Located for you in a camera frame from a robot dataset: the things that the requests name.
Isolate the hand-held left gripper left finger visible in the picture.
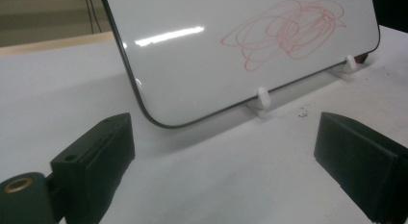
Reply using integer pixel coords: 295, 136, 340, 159
49, 112, 137, 224

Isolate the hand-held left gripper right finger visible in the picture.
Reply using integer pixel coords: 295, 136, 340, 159
313, 112, 408, 224

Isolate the white whiteboard with black rim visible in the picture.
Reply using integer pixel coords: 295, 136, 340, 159
99, 0, 382, 130

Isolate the white board stand clip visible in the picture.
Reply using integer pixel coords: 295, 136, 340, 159
326, 54, 359, 81
245, 87, 273, 119

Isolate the thin black hanging cable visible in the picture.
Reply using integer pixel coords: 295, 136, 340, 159
88, 0, 103, 34
84, 0, 95, 35

